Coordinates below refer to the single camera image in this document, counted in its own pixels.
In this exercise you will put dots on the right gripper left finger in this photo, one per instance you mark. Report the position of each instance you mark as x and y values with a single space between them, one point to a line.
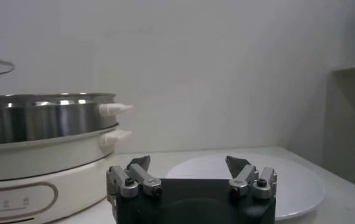
134 176

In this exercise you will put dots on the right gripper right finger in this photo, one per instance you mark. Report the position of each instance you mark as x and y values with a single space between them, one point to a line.
250 176

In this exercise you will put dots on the white oval plate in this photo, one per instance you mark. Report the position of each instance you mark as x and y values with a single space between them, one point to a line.
296 188

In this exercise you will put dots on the white electric cooker base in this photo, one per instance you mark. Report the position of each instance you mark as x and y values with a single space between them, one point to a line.
43 161

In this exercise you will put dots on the white shelf desk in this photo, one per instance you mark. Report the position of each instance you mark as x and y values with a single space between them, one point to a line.
347 115

